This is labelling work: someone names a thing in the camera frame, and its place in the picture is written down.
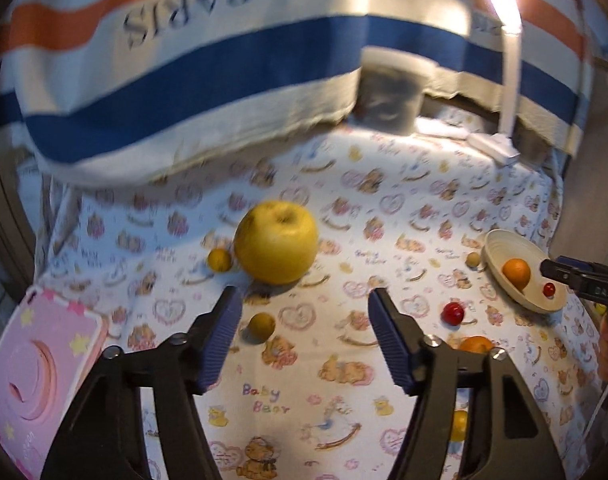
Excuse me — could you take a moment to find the small yellow-orange fruit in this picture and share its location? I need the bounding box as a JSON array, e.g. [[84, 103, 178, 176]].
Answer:
[[450, 409, 469, 443]]

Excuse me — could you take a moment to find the small yellow-green fruit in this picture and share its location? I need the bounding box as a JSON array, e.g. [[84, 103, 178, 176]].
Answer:
[[247, 313, 276, 342], [207, 248, 233, 274]]

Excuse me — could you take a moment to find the pink box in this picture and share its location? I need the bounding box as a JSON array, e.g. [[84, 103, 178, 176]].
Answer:
[[0, 285, 109, 480]]

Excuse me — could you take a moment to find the large orange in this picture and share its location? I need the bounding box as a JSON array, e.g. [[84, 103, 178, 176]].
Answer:
[[458, 336, 496, 354]]

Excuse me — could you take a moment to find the grey cup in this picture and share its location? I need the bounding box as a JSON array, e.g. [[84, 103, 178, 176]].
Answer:
[[356, 47, 431, 134]]

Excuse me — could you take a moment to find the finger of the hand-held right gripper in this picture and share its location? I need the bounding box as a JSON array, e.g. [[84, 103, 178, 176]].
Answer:
[[540, 256, 592, 292]]

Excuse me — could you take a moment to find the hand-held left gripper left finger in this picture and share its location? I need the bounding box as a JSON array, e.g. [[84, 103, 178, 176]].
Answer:
[[40, 285, 243, 480]]

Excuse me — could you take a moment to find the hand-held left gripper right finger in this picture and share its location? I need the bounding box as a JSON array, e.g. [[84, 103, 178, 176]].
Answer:
[[368, 287, 567, 480]]

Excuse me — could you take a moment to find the striped blanket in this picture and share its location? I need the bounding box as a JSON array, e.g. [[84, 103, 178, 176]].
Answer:
[[0, 0, 600, 177]]

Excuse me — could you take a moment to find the small orange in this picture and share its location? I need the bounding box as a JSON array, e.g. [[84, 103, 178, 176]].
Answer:
[[501, 258, 531, 291]]

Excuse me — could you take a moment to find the cream ribbed bowl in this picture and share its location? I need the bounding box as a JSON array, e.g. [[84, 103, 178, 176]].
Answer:
[[482, 229, 569, 315]]

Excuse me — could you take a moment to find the yellow apple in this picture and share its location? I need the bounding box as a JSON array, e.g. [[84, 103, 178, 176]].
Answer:
[[234, 201, 319, 286]]

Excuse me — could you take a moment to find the grey ribbed panel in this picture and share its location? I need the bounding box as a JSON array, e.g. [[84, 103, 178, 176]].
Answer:
[[0, 157, 37, 291]]

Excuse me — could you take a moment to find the white desk lamp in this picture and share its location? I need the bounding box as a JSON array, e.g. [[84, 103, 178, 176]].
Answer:
[[466, 0, 525, 165]]

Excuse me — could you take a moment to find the bear print tablecloth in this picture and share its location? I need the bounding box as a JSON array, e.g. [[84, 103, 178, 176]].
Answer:
[[34, 110, 605, 480]]

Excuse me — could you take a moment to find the wooden board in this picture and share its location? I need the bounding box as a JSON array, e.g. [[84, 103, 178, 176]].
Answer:
[[549, 55, 608, 261]]

